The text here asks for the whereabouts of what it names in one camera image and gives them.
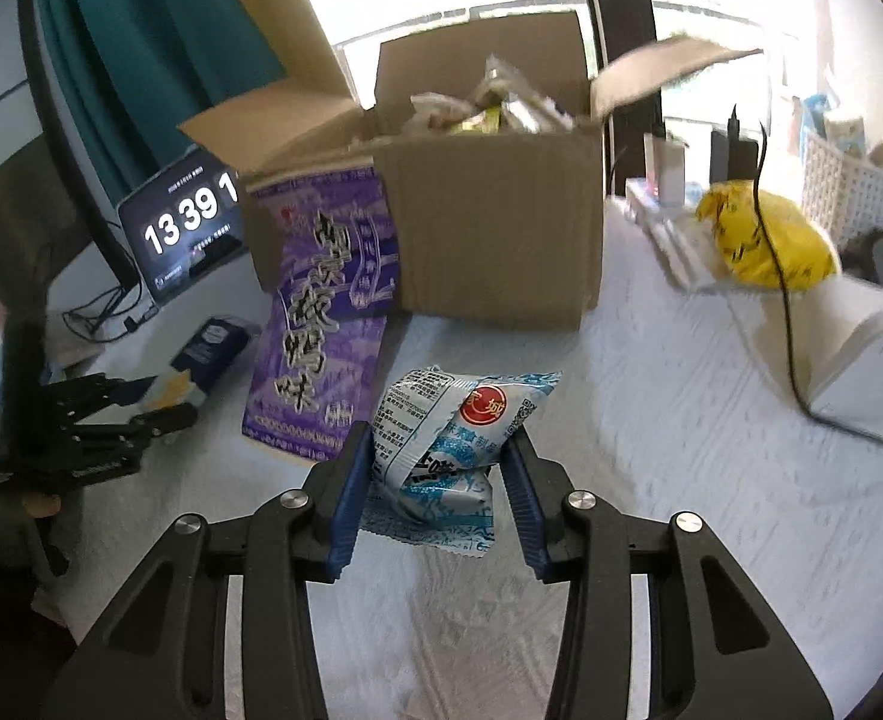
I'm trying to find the black vertical pole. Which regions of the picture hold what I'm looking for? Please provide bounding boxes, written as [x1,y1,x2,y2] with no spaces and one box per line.
[17,0,158,308]

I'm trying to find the black tablet clock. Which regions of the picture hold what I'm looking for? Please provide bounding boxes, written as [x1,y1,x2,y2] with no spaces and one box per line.
[117,146,251,306]

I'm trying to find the blue white carton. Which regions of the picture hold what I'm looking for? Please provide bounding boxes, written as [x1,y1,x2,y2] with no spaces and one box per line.
[824,112,866,160]

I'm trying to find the black device cable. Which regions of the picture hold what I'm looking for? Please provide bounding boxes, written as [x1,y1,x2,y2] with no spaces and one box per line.
[752,120,883,458]

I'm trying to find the blue white patterned snack packet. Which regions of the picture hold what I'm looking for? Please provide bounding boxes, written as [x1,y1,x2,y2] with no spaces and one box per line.
[362,366,564,560]

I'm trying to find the white charger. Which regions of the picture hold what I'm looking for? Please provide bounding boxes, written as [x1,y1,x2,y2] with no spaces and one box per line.
[643,133,689,207]

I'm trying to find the brown cardboard box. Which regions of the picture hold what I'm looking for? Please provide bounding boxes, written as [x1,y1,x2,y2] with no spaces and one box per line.
[178,11,765,331]

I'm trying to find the purple snack bag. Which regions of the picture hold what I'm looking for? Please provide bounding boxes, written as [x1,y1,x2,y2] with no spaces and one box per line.
[241,165,401,466]

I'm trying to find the black window frame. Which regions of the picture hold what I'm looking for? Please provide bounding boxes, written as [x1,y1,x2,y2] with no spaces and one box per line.
[572,0,663,143]

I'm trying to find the black tablet cables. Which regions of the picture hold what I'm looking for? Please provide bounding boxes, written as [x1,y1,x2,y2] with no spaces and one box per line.
[62,285,153,342]

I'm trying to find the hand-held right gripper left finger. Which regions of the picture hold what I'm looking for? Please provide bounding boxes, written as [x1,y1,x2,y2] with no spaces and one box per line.
[43,420,375,720]

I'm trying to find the white plastic basket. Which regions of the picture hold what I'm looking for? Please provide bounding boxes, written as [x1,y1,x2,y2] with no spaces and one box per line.
[800,131,883,252]

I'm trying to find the pile of mixed packets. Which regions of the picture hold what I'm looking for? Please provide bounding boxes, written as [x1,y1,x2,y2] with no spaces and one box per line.
[407,52,577,137]

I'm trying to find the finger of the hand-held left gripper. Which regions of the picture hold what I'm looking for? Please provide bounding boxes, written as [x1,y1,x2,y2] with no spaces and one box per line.
[36,373,158,425]
[66,403,200,458]

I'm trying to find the yellow plush bag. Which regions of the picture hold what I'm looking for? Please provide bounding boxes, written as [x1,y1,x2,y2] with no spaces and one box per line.
[695,180,843,292]

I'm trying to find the white plastic device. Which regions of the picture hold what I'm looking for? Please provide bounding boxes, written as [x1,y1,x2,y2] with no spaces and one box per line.
[805,274,883,425]

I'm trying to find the black charger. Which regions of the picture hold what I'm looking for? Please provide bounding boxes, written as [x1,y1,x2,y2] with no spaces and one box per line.
[710,105,759,185]

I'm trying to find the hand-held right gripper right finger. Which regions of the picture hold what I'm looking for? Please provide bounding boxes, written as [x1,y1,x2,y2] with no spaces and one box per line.
[501,431,836,720]

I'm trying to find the yellow curtain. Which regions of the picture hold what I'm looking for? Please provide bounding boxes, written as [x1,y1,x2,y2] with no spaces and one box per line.
[201,0,367,110]

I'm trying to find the teal curtain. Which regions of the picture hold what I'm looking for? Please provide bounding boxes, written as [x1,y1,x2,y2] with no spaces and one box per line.
[32,0,288,203]

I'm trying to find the person's left forearm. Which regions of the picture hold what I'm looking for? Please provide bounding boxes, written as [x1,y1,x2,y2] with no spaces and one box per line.
[0,480,86,586]

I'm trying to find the dark blue small box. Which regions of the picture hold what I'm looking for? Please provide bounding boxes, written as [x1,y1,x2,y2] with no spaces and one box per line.
[145,315,264,410]

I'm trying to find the white power strip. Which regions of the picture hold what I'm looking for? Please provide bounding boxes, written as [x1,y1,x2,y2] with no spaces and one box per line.
[625,176,720,293]

